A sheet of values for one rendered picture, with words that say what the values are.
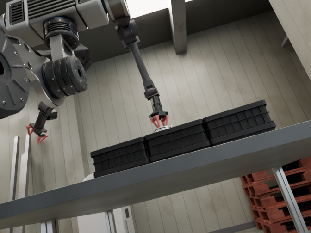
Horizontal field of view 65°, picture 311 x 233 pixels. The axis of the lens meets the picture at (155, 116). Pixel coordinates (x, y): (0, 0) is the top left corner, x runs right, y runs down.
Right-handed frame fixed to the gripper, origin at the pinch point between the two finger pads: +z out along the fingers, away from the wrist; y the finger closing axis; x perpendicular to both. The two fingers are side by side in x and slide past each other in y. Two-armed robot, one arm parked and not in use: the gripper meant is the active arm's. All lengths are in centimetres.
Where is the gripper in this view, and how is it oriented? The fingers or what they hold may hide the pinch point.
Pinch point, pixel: (162, 127)
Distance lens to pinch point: 141.6
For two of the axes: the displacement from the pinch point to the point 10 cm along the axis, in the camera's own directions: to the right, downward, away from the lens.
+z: 2.2, 8.9, -3.9
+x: 4.9, -4.5, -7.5
